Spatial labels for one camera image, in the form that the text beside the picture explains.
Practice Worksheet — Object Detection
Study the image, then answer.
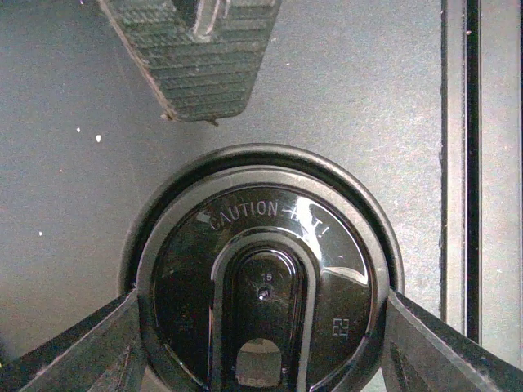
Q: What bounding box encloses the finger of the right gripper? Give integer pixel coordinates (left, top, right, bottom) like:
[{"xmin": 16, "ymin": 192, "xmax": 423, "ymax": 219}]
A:
[{"xmin": 99, "ymin": 1, "xmax": 281, "ymax": 123}]

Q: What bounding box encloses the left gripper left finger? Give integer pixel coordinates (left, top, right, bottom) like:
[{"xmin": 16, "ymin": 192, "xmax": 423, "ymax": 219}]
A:
[{"xmin": 1, "ymin": 289, "xmax": 146, "ymax": 391}]

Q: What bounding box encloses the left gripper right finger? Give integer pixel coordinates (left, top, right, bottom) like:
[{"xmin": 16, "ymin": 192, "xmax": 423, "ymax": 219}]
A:
[{"xmin": 382, "ymin": 291, "xmax": 522, "ymax": 391}]

